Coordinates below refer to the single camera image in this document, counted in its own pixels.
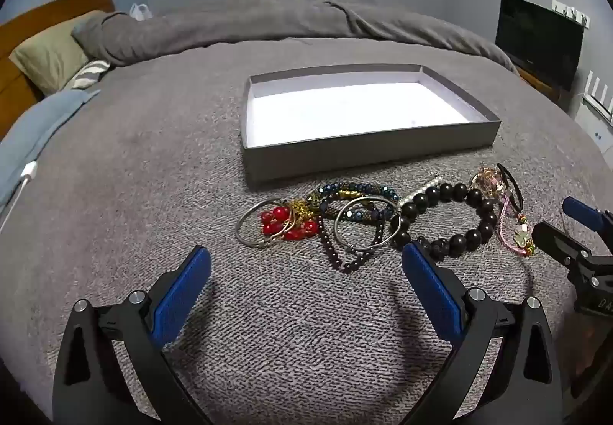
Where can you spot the grey cardboard box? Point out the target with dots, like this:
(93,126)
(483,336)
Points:
(354,109)

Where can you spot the wooden television stand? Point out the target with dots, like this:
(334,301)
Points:
(541,82)

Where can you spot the silver bangle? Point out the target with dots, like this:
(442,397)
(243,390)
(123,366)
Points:
(336,224)
(238,227)

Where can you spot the grey duvet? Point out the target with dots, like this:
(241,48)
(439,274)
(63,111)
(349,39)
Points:
(239,22)

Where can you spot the grey striped pillow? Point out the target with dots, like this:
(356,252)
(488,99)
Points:
(88,73)

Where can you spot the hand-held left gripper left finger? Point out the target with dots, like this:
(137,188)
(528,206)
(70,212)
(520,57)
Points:
(182,295)

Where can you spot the light blue cloth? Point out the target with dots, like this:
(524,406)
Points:
(38,123)

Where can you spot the black television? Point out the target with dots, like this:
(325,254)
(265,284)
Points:
(536,37)

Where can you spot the grey knit blanket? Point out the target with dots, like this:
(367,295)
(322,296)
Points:
(143,156)

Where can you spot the white wall hook rack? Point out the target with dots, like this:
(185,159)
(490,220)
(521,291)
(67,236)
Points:
(570,10)

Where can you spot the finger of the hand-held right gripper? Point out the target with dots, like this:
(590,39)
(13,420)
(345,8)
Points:
(577,209)
(555,238)

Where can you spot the olive pillow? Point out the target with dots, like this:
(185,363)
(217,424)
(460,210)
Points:
(48,56)

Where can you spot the white cabinet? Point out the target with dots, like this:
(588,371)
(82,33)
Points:
(594,128)

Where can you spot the wooden headboard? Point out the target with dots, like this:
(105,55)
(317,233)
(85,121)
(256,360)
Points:
(57,8)

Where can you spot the white plastic bag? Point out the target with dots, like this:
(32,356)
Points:
(140,12)

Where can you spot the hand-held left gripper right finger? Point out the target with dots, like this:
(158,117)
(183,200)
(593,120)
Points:
(431,291)

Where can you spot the white router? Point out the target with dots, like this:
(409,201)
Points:
(598,104)

